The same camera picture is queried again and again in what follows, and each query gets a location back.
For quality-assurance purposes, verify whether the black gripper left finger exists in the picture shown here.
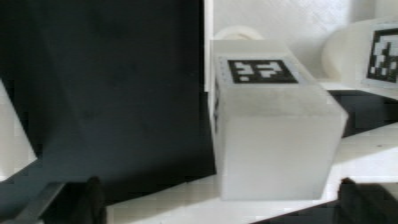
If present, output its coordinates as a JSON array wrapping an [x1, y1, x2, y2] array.
[[16, 177, 107, 224]]

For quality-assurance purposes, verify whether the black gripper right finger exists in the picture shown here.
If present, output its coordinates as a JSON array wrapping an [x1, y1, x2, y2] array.
[[338, 178, 398, 224]]

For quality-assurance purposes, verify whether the white chair nut peg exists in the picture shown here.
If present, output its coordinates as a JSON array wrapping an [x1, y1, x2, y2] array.
[[208, 25, 350, 202]]

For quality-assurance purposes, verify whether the white chair leg with tag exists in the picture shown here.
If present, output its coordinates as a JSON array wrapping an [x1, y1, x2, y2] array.
[[322, 16, 398, 92]]

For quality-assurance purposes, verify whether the white chair seat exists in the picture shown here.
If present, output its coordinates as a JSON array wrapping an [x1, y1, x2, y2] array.
[[204, 0, 398, 99]]

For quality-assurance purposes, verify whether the white obstacle fence wall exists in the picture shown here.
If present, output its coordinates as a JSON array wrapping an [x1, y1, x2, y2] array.
[[0, 89, 398, 224]]

